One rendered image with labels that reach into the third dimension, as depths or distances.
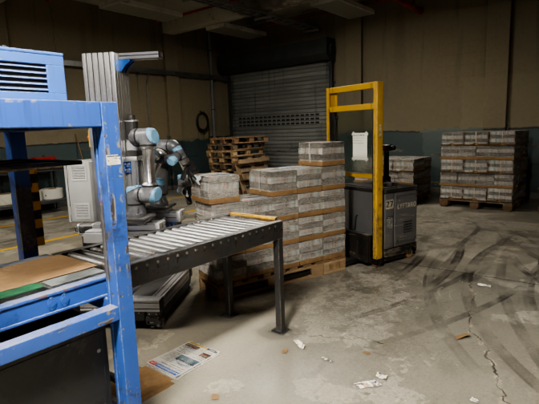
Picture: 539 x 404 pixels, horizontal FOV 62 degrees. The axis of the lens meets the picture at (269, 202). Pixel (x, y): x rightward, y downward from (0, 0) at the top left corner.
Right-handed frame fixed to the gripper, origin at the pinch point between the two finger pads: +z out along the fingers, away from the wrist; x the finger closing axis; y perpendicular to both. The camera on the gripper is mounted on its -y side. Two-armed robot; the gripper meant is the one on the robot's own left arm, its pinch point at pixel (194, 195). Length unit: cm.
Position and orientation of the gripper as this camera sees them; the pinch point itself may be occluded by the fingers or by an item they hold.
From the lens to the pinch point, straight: 412.6
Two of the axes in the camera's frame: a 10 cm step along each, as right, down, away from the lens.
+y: -0.3, -9.9, -1.5
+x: 8.5, -1.1, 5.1
